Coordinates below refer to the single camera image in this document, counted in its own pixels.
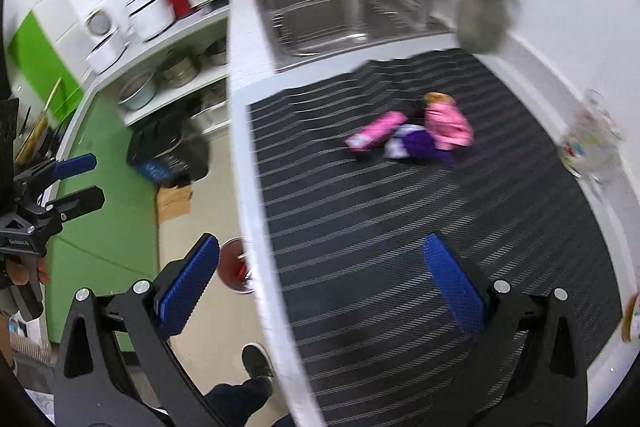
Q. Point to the grey-green lidded tumbler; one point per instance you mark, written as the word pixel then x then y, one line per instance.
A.
pixel 484 14

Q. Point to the black white-striped mat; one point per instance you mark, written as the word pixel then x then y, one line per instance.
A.
pixel 400 257

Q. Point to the white lidded pot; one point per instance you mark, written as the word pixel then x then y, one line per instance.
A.
pixel 107 42

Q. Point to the metal pot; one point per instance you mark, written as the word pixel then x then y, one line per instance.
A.
pixel 137 91
pixel 217 53
pixel 177 69

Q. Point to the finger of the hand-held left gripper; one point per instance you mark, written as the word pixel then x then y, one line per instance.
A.
pixel 75 165
pixel 75 201

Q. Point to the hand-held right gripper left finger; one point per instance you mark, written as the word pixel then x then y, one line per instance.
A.
pixel 189 287

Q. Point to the stainless steel sink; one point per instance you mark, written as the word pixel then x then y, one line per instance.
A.
pixel 325 14

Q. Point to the person's black shoe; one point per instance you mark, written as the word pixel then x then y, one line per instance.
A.
pixel 257 359

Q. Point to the person's left hand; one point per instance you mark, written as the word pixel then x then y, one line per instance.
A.
pixel 19 274

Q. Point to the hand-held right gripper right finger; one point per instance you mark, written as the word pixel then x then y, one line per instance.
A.
pixel 455 289

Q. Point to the white storage shelf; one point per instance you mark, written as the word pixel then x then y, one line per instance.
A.
pixel 150 57

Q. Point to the printed glass mug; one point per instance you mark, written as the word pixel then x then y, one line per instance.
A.
pixel 590 139

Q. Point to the cardboard box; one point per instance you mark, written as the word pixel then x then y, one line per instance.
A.
pixel 175 203

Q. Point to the black bag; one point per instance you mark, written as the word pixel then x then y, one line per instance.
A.
pixel 167 147

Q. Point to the person's dark trouser leg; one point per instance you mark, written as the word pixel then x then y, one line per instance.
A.
pixel 245 402

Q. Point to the purple white wrapper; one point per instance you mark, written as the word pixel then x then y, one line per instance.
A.
pixel 417 144

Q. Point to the white rice cooker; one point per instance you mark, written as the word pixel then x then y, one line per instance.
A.
pixel 147 7

